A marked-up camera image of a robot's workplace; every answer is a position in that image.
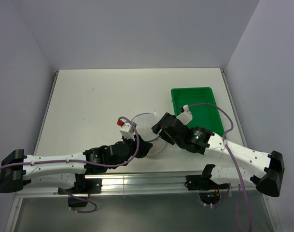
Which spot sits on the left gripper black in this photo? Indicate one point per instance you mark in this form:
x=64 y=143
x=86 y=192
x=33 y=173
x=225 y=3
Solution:
x=144 y=147

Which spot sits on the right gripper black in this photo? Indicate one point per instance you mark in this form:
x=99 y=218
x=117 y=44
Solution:
x=165 y=137

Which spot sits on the white mesh laundry bag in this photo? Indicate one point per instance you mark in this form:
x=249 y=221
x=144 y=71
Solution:
x=144 y=122

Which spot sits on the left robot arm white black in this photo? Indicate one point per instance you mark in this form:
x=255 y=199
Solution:
x=67 y=172

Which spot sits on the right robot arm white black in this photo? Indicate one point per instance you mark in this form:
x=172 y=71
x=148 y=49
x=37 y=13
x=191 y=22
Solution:
x=263 y=170

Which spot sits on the green plastic tray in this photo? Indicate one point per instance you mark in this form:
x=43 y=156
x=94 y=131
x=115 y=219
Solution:
x=203 y=116

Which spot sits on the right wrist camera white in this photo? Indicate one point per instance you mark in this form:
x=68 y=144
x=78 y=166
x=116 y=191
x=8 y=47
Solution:
x=185 y=117

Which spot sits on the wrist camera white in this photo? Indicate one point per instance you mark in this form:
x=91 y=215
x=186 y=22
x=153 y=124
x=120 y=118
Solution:
x=185 y=117
x=127 y=129

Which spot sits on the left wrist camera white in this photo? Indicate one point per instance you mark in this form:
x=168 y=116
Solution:
x=127 y=129

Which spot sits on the aluminium mounting rail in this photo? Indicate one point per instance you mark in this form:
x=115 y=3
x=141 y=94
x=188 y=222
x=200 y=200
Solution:
x=122 y=184

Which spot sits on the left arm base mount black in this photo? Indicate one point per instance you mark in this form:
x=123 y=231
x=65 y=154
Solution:
x=93 y=184

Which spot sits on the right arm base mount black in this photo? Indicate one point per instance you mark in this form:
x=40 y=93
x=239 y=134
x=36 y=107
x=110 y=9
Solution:
x=198 y=182

